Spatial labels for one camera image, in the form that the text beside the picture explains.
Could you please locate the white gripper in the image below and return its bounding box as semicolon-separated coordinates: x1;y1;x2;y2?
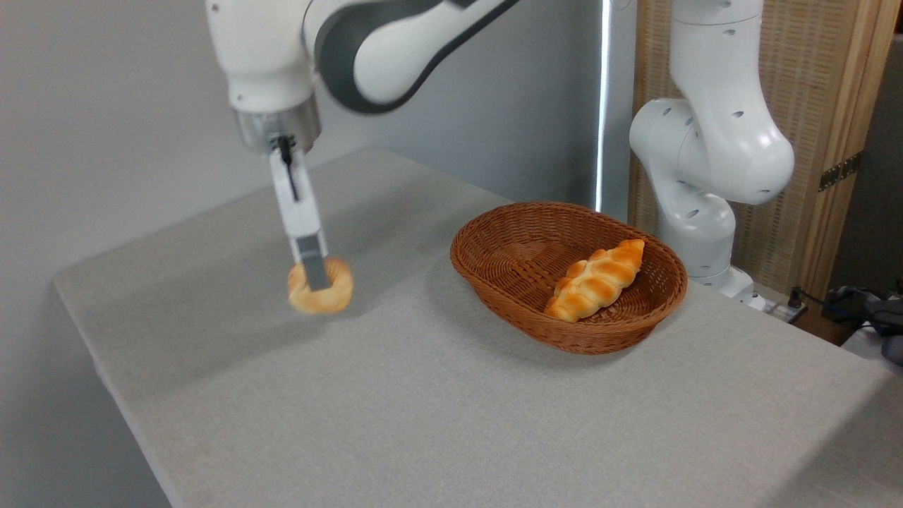
268;145;334;292

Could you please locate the round knotted bread roll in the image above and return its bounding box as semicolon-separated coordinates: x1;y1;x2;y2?
286;257;354;315

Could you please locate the long braided bread loaf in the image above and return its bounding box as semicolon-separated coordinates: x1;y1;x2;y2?
543;238;646;324

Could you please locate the grey tablecloth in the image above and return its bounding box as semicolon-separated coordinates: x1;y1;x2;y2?
53;148;903;508

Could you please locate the brown wicker basket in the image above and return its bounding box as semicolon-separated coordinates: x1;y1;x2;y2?
449;202;689;355

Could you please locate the white power strip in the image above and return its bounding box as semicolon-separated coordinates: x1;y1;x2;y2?
763;296;809;325

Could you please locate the metal screen hinge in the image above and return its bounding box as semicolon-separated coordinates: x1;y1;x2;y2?
818;152;863;193

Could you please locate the dark grey bundle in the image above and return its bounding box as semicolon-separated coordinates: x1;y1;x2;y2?
825;285;903;365

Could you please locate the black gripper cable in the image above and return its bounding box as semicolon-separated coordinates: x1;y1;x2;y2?
275;136;301;202

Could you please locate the black power cable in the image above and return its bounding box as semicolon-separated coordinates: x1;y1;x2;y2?
789;286;903;334

